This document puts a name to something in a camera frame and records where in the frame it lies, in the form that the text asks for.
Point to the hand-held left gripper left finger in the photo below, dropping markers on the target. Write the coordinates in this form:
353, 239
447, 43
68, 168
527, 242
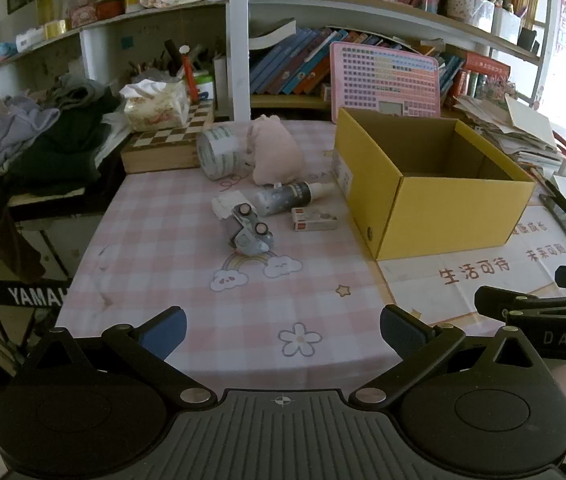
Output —
168, 331

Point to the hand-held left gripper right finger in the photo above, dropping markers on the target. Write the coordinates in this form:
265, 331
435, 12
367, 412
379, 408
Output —
400, 328

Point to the yellow cardboard box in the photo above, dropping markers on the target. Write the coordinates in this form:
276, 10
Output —
438, 220

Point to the grey toy car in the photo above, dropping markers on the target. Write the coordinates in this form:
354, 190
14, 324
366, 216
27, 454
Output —
246, 235

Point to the small white red box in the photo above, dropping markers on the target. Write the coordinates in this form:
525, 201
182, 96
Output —
313, 220

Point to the dark spray bottle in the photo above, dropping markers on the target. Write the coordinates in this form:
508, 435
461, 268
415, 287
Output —
283, 197

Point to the clear tape roll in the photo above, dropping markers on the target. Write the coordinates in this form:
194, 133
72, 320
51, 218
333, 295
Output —
220, 157

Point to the pink plush toy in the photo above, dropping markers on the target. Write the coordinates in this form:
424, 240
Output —
275, 150

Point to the white printed paper sheet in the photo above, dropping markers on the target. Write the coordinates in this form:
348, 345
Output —
463, 280

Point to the black phone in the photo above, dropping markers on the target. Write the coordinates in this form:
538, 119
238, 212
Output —
560, 212

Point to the black electric keyboard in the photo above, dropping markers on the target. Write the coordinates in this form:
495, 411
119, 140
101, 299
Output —
18, 290

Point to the stack of papers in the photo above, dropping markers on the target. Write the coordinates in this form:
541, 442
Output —
513, 127

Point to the checkered wooden box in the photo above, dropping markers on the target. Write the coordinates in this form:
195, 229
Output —
163, 155

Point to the pile of dark clothes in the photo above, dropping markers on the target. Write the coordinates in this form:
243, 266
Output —
68, 145

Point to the floral tissue pack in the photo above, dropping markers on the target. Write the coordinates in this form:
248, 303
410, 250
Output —
158, 110

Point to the red book box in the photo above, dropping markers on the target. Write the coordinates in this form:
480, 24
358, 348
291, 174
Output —
488, 65

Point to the lilac cloth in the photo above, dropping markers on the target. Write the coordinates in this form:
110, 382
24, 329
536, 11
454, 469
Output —
10, 132

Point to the pink learning tablet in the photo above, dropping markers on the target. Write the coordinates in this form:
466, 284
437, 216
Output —
383, 75

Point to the red pen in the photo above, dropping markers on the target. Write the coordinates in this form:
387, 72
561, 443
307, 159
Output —
190, 77

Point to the row of blue books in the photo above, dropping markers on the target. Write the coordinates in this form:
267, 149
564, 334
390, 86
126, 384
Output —
288, 62

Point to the white bookshelf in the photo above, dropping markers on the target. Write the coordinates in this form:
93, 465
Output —
238, 35

